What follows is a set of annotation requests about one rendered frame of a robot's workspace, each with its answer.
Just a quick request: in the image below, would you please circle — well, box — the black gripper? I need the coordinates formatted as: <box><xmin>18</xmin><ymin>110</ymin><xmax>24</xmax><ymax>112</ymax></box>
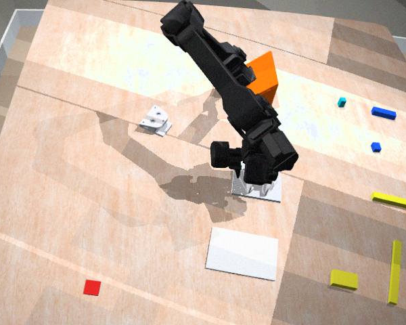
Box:
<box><xmin>210</xmin><ymin>139</ymin><xmax>264</xmax><ymax>178</ymax></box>

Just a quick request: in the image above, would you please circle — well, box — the white flat rectangular plate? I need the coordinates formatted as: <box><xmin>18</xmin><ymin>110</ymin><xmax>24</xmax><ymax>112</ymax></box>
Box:
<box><xmin>206</xmin><ymin>226</ymin><xmax>278</xmax><ymax>281</ymax></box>

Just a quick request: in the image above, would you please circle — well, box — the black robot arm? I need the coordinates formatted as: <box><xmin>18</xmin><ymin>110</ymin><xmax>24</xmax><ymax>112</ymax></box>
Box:
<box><xmin>160</xmin><ymin>0</ymin><xmax>298</xmax><ymax>186</ymax></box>

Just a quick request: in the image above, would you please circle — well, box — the small blue cube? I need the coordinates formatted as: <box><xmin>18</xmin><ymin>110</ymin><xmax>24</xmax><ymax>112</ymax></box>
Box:
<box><xmin>371</xmin><ymin>142</ymin><xmax>381</xmax><ymax>153</ymax></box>

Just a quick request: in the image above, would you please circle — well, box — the small teal block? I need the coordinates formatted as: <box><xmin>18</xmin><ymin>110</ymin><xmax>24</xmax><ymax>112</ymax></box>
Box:
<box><xmin>337</xmin><ymin>97</ymin><xmax>346</xmax><ymax>108</ymax></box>

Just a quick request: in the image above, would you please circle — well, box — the blue rectangular block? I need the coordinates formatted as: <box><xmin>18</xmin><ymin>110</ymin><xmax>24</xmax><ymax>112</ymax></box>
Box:
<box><xmin>371</xmin><ymin>107</ymin><xmax>396</xmax><ymax>120</ymax></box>

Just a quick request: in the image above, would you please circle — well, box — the yellow long bar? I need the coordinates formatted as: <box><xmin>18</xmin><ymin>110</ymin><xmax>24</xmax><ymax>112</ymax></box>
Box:
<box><xmin>388</xmin><ymin>240</ymin><xmax>401</xmax><ymax>305</ymax></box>

